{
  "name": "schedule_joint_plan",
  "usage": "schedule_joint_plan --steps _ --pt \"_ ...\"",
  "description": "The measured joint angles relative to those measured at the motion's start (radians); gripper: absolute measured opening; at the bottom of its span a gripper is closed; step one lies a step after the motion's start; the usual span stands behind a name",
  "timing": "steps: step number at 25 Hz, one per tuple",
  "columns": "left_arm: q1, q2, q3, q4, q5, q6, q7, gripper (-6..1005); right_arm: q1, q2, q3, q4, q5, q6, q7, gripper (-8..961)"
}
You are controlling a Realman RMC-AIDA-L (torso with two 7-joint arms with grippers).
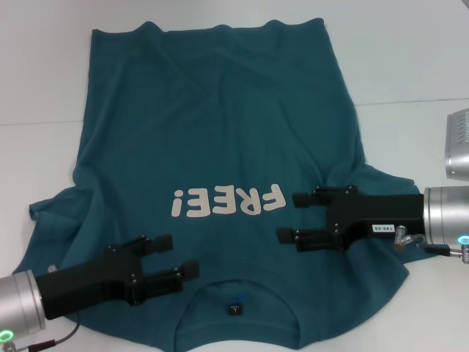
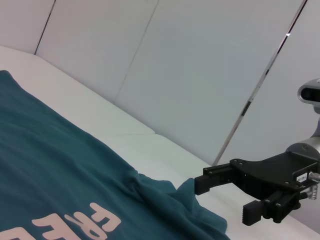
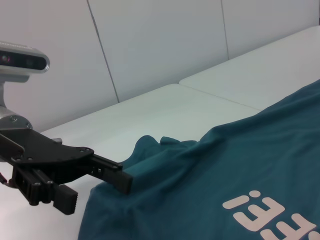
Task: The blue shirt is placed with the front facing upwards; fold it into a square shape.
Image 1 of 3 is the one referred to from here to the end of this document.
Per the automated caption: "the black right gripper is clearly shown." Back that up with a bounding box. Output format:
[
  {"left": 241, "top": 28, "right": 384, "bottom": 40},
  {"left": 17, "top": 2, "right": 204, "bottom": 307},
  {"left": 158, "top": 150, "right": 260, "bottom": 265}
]
[{"left": 276, "top": 185, "right": 426, "bottom": 254}]

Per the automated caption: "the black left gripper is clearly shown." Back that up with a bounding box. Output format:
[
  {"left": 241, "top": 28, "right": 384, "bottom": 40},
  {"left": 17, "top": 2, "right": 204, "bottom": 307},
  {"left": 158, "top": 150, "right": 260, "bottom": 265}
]
[{"left": 36, "top": 234, "right": 202, "bottom": 320}]

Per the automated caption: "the teal T-shirt with FREE print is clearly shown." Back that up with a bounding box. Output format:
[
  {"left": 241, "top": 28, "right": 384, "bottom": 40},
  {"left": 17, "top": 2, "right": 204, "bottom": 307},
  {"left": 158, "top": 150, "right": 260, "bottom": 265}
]
[{"left": 12, "top": 20, "right": 422, "bottom": 352}]

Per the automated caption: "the right gripper cable with plugs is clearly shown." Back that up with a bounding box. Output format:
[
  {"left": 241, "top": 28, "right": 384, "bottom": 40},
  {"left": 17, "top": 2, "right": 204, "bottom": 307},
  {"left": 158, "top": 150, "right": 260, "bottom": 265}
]
[{"left": 391, "top": 224, "right": 469, "bottom": 265}]

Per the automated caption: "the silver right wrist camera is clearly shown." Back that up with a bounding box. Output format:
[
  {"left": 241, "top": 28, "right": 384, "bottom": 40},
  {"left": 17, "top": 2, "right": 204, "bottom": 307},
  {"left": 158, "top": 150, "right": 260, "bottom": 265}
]
[{"left": 443, "top": 108, "right": 469, "bottom": 180}]

